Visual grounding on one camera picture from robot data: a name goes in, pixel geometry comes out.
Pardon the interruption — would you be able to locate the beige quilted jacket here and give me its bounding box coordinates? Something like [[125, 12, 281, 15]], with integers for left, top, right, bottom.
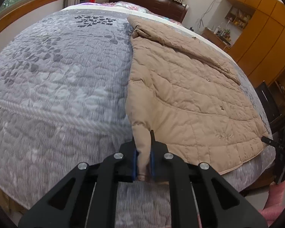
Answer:
[[126, 15, 267, 179]]

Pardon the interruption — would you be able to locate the pink sleeve forearm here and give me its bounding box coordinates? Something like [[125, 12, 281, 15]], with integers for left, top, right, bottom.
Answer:
[[259, 181, 285, 226]]

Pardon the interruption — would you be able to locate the black chair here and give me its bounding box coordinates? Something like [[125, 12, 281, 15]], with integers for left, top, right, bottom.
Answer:
[[255, 81, 281, 123]]

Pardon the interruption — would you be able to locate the wooden wardrobe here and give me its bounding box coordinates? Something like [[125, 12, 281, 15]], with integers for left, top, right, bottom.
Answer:
[[224, 0, 285, 105]]

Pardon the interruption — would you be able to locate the grey floral bedspread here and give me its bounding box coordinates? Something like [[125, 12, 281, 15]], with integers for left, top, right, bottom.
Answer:
[[0, 4, 276, 228]]

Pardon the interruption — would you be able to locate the wooden desk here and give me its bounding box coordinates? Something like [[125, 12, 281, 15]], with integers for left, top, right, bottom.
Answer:
[[201, 28, 231, 53]]

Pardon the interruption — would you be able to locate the dark wooden headboard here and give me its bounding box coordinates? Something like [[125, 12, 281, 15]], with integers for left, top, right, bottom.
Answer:
[[109, 0, 189, 23]]

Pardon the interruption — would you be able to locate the floral pink pillow bedding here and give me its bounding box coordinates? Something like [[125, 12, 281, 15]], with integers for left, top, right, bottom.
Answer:
[[75, 2, 181, 25]]

